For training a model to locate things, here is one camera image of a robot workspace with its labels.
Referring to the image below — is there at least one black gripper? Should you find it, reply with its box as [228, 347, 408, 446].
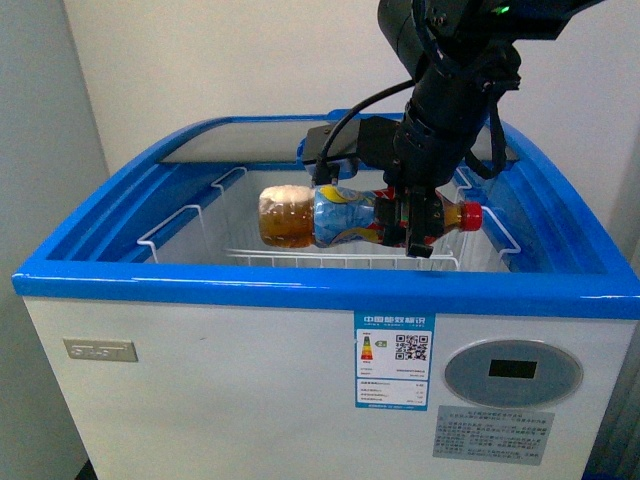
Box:
[374, 186, 444, 258]

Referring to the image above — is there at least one iced tea bottle red cap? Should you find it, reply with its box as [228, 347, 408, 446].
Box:
[258, 185, 483, 248]

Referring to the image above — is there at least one sliding glass freezer lid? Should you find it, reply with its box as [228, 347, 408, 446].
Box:
[157, 113, 521, 177]

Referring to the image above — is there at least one blue energy rating label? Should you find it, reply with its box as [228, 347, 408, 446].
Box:
[354, 311, 435, 411]

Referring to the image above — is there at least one grey oval control panel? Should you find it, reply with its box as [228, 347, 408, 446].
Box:
[444, 339, 583, 409]

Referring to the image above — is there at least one grey instruction sticker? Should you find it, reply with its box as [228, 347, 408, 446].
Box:
[433, 405, 555, 466]

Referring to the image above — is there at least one white chest freezer blue rim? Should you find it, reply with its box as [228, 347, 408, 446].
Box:
[13, 115, 639, 479]

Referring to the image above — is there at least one silver brand nameplate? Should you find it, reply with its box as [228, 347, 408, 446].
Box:
[63, 339, 138, 363]

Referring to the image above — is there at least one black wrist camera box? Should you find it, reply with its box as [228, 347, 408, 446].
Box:
[297, 116, 400, 180]

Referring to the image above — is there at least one black camera cable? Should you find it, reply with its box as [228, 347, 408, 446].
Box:
[311, 79, 416, 185]

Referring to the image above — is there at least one white wire freezer basket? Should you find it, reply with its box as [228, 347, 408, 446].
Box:
[137, 166, 521, 272]

